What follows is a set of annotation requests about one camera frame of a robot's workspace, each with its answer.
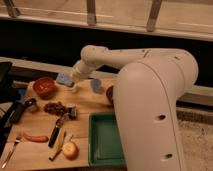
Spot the silver fork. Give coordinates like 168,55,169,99
1,135,22,169

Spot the black handled knife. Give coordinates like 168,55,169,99
48,117,65,148

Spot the small dark metal clip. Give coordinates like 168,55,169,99
67,106,77,120

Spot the red yellow apple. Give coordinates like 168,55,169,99
62,141,78,160

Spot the bunch of dark grapes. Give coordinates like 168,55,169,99
44,102,67,116

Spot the black chair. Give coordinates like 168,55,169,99
0,62,19,156

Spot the green plastic tray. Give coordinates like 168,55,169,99
88,112,125,167

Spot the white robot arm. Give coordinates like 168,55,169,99
71,45,198,171

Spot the blue plastic cup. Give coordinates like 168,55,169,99
90,79,102,93

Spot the orange carrot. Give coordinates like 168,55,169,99
23,134,49,143

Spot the yellow banana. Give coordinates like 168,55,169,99
49,131,66,161

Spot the white paper cup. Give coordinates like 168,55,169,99
69,84,77,93

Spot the blue sponge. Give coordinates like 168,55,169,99
56,73,73,87

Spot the dark purple bowl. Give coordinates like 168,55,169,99
106,86,114,104

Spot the red bowl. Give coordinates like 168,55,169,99
33,77,56,98

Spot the wooden board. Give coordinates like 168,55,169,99
0,79,114,171

